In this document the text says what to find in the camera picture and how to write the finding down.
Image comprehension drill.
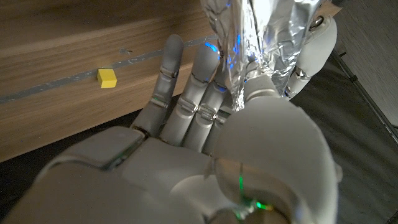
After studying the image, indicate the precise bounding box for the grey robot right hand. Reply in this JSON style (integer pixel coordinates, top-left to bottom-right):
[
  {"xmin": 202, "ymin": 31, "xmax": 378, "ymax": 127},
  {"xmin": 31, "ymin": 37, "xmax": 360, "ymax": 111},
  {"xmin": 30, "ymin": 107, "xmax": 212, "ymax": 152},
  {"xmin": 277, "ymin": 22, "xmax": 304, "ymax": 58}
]
[{"xmin": 0, "ymin": 33, "xmax": 343, "ymax": 224}]

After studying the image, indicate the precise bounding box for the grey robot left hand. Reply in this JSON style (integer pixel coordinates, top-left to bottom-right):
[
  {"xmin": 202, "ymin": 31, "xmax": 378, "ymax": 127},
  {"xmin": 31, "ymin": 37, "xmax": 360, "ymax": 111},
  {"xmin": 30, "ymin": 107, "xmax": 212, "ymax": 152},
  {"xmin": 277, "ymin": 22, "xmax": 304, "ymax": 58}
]
[{"xmin": 283, "ymin": 15, "xmax": 338, "ymax": 101}]

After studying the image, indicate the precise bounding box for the aluminum foil roll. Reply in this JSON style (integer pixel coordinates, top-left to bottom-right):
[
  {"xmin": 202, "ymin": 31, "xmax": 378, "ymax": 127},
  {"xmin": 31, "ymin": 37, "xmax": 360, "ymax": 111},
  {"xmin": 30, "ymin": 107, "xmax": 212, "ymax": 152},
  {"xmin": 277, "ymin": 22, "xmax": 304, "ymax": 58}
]
[{"xmin": 200, "ymin": 0, "xmax": 327, "ymax": 113}]

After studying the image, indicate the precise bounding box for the small yellow cube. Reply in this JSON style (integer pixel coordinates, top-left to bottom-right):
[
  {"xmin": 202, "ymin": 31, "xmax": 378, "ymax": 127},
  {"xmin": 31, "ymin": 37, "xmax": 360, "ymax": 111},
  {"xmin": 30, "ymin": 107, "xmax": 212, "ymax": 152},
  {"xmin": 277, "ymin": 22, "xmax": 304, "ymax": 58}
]
[{"xmin": 96, "ymin": 68, "xmax": 118, "ymax": 89}]

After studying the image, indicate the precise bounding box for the black backdrop stand pole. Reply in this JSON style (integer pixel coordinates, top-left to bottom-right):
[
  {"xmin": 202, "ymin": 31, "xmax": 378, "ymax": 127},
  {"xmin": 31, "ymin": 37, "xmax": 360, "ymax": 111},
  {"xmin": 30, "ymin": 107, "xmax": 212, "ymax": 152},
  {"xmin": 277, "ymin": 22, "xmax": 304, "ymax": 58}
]
[{"xmin": 331, "ymin": 49, "xmax": 398, "ymax": 144}]

